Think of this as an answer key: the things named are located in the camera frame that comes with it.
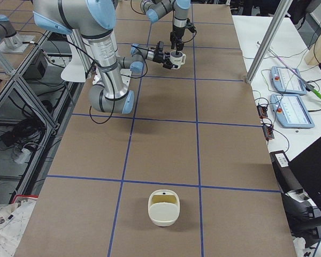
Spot green handled reacher grabber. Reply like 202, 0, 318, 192
268, 48, 321, 99

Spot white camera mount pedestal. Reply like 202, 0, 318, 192
92, 68, 132, 86

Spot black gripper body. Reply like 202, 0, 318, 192
152, 52, 171, 64
170, 26, 184, 50

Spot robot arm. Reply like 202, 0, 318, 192
140, 0, 196, 57
33, 1, 178, 114

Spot black label printer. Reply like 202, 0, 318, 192
270, 150, 321, 240

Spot crumpled white plastic sheet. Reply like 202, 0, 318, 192
0, 195, 38, 256

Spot blue teach pendant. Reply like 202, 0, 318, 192
270, 94, 315, 129
270, 66, 307, 96

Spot cream plastic bin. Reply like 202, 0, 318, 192
148, 189, 180, 227

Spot aluminium frame post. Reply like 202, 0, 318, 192
245, 0, 292, 84

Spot white cup with handle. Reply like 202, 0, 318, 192
170, 50, 187, 68

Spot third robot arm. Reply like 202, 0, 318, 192
0, 14, 35, 54

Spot far blue teach pendant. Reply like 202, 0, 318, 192
270, 66, 307, 96

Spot black laptop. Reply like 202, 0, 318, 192
289, 136, 321, 210

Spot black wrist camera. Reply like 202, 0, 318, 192
156, 41, 164, 54

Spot near blue teach pendant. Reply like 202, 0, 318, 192
270, 94, 315, 129

